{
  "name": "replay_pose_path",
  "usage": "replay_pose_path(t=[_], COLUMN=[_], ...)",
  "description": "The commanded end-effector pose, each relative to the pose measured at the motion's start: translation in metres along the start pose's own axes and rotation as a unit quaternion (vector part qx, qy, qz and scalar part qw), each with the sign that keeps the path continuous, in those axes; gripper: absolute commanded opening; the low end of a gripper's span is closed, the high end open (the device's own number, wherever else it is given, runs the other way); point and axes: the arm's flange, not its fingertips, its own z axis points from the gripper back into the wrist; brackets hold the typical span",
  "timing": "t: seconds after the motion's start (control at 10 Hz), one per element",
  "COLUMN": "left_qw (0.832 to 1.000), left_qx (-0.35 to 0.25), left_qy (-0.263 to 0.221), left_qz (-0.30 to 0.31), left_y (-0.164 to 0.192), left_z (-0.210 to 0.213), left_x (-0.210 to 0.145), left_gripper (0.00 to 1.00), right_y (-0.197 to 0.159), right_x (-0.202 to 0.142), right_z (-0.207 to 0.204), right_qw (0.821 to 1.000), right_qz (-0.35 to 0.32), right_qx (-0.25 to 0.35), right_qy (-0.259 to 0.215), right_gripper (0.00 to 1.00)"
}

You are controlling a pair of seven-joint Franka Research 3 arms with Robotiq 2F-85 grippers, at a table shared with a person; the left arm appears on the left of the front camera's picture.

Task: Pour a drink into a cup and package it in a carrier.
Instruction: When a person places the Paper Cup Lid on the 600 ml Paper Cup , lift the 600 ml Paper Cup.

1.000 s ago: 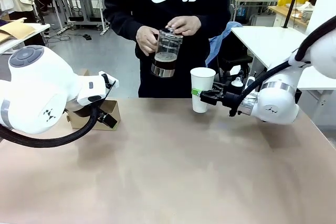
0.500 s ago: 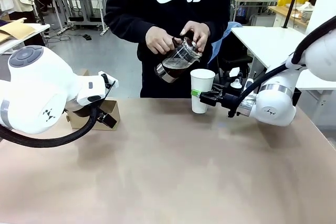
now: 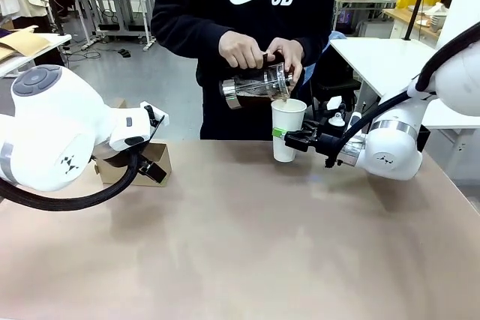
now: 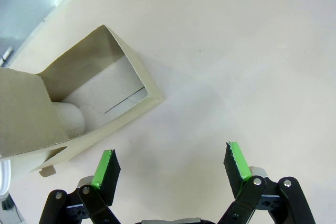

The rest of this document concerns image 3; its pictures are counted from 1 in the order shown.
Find white paper cup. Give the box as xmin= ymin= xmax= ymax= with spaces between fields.
xmin=271 ymin=98 xmax=308 ymax=163

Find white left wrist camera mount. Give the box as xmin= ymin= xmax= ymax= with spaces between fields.
xmin=139 ymin=100 xmax=170 ymax=130

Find glass french press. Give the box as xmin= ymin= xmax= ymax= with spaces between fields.
xmin=219 ymin=52 xmax=296 ymax=110

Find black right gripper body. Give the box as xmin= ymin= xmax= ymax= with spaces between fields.
xmin=313 ymin=133 xmax=344 ymax=168

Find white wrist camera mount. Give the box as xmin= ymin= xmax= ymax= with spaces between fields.
xmin=139 ymin=100 xmax=170 ymax=130
xmin=325 ymin=95 xmax=363 ymax=134

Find person's left hand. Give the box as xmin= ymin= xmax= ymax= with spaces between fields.
xmin=266 ymin=37 xmax=304 ymax=92

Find brown cardboard cup carrier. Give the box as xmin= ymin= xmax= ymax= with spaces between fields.
xmin=92 ymin=142 xmax=173 ymax=188

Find wooden table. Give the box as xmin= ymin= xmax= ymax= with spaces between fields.
xmin=382 ymin=7 xmax=443 ymax=42

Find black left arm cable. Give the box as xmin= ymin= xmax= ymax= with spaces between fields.
xmin=0 ymin=139 xmax=153 ymax=212

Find person's left forearm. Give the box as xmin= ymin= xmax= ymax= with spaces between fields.
xmin=294 ymin=0 xmax=337 ymax=72

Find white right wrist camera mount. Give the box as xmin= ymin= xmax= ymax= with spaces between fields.
xmin=325 ymin=95 xmax=363 ymax=134

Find person's right forearm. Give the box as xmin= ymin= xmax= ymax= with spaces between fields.
xmin=150 ymin=0 xmax=236 ymax=59

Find black tripod pole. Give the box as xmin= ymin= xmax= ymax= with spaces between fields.
xmin=403 ymin=0 xmax=440 ymax=42

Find white side table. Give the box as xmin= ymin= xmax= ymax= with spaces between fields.
xmin=329 ymin=37 xmax=480 ymax=182

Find stack of white bowls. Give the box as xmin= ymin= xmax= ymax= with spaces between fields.
xmin=427 ymin=14 xmax=448 ymax=33

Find person's right hand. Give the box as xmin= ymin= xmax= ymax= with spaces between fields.
xmin=218 ymin=31 xmax=269 ymax=70

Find black office chair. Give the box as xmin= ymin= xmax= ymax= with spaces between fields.
xmin=310 ymin=67 xmax=363 ymax=113

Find brown cardboard sheets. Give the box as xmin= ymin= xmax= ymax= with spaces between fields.
xmin=0 ymin=26 xmax=52 ymax=61

